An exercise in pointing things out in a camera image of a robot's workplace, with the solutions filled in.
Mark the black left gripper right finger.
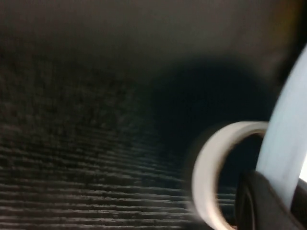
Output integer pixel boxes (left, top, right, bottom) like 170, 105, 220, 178
291, 178, 307, 230

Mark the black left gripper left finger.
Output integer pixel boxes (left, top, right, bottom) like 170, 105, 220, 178
236, 169, 303, 230

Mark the light blue plate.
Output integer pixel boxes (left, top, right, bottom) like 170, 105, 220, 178
256, 44, 307, 209

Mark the white tape roll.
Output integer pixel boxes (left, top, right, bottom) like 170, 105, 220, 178
191, 121, 269, 230

